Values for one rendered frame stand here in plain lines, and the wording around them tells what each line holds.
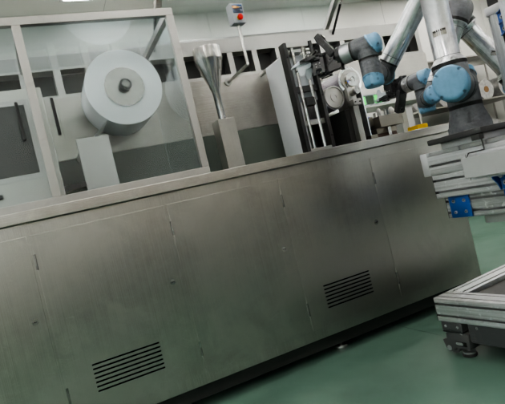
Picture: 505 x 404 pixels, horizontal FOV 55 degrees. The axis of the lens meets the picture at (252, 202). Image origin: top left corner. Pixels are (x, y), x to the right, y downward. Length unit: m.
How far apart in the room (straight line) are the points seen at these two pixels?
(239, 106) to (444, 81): 1.29
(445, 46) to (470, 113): 0.26
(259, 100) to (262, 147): 0.27
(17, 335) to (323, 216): 1.28
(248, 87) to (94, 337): 1.58
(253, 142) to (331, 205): 0.73
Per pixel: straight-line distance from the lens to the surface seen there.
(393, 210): 2.37
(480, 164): 1.72
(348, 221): 2.21
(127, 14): 2.10
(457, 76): 1.75
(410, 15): 1.99
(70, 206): 1.82
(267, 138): 2.74
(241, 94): 2.74
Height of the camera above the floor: 0.77
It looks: 1 degrees down
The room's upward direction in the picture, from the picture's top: 13 degrees counter-clockwise
